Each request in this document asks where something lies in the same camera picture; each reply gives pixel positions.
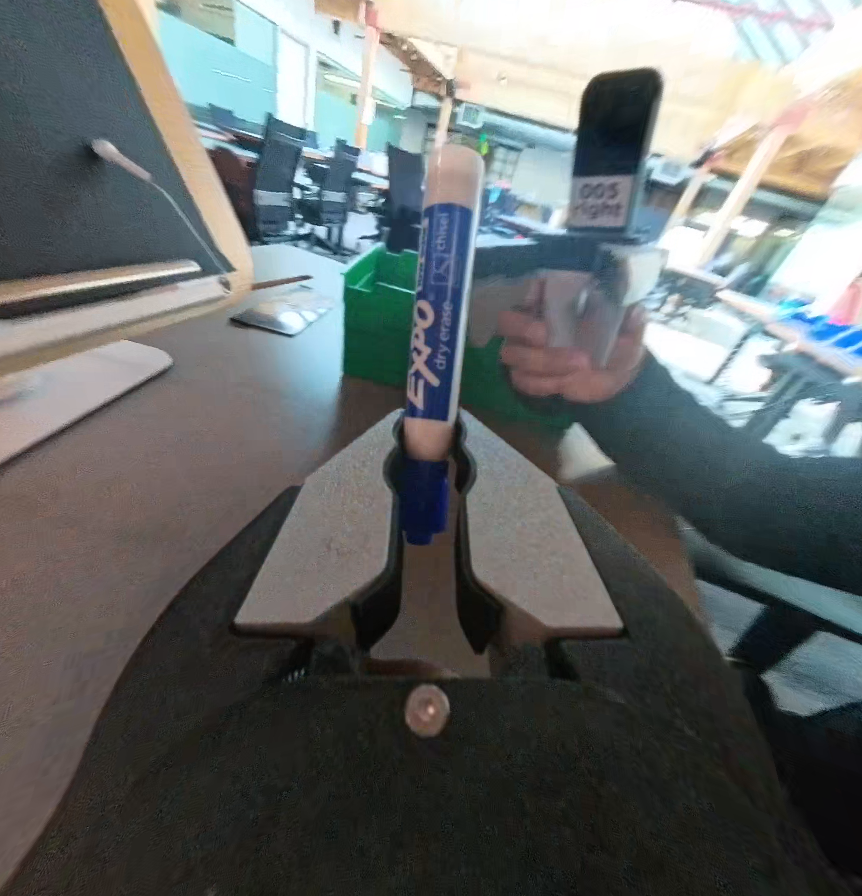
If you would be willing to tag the dark grey seat chair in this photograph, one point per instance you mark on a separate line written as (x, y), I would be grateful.
(788, 602)

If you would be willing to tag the black office chair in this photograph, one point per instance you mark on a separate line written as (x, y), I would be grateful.
(336, 189)
(277, 182)
(403, 189)

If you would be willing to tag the black flat plate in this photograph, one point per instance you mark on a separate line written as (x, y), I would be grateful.
(280, 315)

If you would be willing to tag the blue marker pen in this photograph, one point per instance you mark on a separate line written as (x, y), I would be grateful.
(441, 315)

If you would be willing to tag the wall air vent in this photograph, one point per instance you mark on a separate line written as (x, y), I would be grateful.
(471, 115)
(670, 168)

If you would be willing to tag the silver clamp bar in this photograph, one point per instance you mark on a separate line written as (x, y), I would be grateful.
(88, 308)

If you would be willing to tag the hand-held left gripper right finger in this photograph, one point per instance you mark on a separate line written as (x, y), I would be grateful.
(543, 553)

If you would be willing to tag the brown rod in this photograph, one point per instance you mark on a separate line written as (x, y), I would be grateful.
(284, 281)

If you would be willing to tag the black board with wooden edge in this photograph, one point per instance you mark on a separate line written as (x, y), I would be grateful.
(67, 140)

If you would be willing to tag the cluster of blue bins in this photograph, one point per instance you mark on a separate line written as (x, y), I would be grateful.
(837, 336)

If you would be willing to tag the person's right forearm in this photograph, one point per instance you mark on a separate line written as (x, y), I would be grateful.
(739, 476)

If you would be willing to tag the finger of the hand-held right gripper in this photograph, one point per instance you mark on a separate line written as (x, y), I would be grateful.
(564, 315)
(634, 301)

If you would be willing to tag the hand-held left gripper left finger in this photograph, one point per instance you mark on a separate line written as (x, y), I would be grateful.
(326, 553)

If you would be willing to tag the stack of green bins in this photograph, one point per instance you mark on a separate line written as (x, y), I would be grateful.
(375, 315)

